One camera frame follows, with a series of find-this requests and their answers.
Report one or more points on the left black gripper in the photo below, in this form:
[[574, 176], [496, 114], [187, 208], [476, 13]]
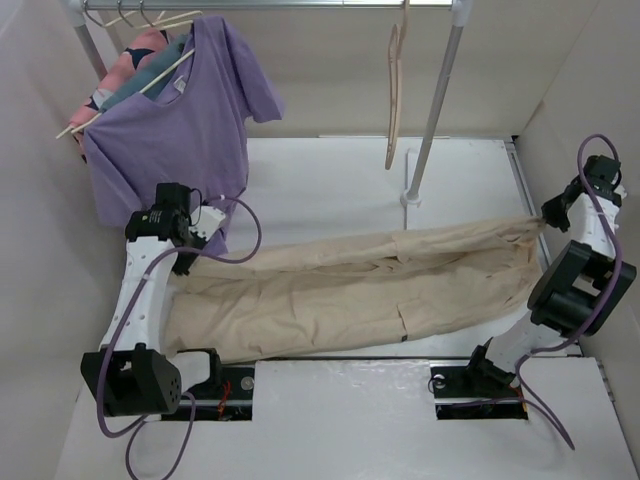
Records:
[[183, 265]]

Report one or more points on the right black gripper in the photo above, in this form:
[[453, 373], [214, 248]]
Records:
[[551, 211]]

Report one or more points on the beige trousers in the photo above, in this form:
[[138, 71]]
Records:
[[355, 292]]

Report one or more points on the beige plastic hanger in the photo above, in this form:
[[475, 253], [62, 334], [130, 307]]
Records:
[[395, 77]]

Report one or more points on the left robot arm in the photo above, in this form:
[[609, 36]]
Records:
[[131, 374]]

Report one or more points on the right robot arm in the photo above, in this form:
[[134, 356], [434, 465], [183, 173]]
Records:
[[577, 292]]

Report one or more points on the purple t-shirt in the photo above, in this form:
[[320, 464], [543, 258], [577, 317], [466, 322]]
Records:
[[192, 133]]

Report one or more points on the teal garment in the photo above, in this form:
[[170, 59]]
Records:
[[153, 69]]

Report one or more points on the pink patterned garment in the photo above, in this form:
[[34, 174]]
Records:
[[135, 57]]

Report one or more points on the metal clothes rack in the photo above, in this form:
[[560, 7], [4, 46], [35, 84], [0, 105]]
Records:
[[106, 13]]

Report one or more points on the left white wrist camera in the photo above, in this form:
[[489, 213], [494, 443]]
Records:
[[206, 221]]

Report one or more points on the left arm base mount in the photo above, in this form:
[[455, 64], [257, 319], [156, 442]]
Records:
[[231, 400]]

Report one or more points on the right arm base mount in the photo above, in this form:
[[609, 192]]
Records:
[[461, 395]]

